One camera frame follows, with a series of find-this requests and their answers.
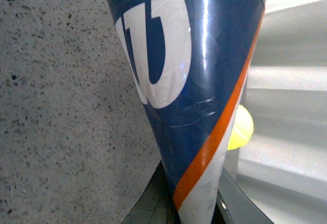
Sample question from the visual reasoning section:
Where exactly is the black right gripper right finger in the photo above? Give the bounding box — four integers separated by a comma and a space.
218, 168, 258, 223

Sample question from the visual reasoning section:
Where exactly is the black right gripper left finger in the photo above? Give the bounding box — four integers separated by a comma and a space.
123, 162, 179, 224

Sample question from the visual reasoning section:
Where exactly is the clear Wilson tennis ball can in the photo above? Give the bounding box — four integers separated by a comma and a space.
107, 0, 266, 223

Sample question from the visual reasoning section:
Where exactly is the middle tennis ball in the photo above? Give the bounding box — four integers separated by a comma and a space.
227, 105, 254, 151

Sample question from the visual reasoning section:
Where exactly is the white pleated curtain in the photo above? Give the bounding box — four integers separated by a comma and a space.
237, 0, 326, 223

